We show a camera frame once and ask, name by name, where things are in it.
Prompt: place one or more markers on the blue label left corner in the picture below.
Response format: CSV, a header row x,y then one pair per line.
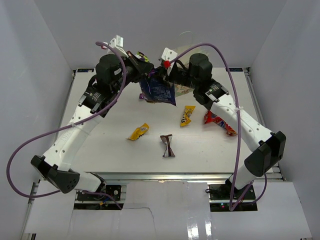
x,y
85,70

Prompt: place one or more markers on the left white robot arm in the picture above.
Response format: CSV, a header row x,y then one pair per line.
x,y
111,73

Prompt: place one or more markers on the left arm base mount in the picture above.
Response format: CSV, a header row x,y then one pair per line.
x,y
112,190

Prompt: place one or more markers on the brown white candy bar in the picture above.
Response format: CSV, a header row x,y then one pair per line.
x,y
166,139

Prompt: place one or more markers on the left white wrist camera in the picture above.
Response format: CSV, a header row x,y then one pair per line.
x,y
117,44

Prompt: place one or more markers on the aluminium table frame rail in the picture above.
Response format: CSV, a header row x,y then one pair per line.
x,y
207,177

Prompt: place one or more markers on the yellow candy pack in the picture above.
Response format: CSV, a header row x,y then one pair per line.
x,y
186,116
138,132

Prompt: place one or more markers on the blue chips bag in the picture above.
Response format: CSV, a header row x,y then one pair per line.
x,y
157,92

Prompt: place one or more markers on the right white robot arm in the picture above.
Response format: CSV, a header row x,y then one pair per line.
x,y
266,147

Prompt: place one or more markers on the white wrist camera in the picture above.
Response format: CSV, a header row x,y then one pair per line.
x,y
117,44
166,58

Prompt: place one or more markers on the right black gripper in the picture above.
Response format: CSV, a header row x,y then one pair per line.
x,y
160,73

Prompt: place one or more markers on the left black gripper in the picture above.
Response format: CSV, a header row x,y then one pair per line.
x,y
141,67

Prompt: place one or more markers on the green paper gift bag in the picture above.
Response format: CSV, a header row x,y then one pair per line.
x,y
182,87

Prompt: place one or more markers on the blue label corner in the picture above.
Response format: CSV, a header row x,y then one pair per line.
x,y
235,69
85,70

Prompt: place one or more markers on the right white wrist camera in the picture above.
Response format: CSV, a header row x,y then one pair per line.
x,y
166,58

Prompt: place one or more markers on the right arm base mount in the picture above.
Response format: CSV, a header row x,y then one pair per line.
x,y
219,197

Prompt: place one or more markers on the red snack bag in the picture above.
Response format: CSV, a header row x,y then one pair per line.
x,y
210,117

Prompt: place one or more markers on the blue label right corner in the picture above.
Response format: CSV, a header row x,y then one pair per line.
x,y
235,69

